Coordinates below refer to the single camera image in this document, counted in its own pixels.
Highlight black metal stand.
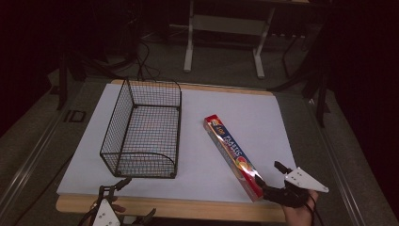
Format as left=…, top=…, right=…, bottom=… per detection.
left=56, top=46, right=128, bottom=111
left=267, top=29, right=332, bottom=129

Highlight white metal desk frame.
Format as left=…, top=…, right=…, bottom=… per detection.
left=183, top=0, right=278, bottom=80

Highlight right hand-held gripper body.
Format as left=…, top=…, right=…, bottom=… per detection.
left=263, top=167, right=330, bottom=209

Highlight black wire basket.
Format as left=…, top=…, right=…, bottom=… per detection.
left=99, top=78, right=183, bottom=180

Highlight white table sheet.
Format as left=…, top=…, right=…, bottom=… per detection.
left=56, top=82, right=297, bottom=203

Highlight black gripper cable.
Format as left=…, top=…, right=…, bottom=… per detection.
left=304, top=193, right=326, bottom=226

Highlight black floor cables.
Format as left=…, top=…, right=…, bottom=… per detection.
left=133, top=39, right=162, bottom=83

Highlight grey metal floor rail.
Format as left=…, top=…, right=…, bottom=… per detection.
left=305, top=95, right=369, bottom=226
left=0, top=105, right=65, bottom=219

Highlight person's right hand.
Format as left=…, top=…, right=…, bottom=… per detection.
left=281, top=189, right=320, bottom=226

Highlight person's left hand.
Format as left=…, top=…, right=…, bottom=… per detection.
left=89, top=196, right=127, bottom=215

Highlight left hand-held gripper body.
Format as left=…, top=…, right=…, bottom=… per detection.
left=77, top=184, right=141, bottom=226

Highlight black rectangular floor plate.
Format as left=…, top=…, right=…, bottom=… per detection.
left=63, top=109, right=88, bottom=123

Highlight long plastic wrap box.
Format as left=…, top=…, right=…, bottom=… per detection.
left=202, top=114, right=265, bottom=202

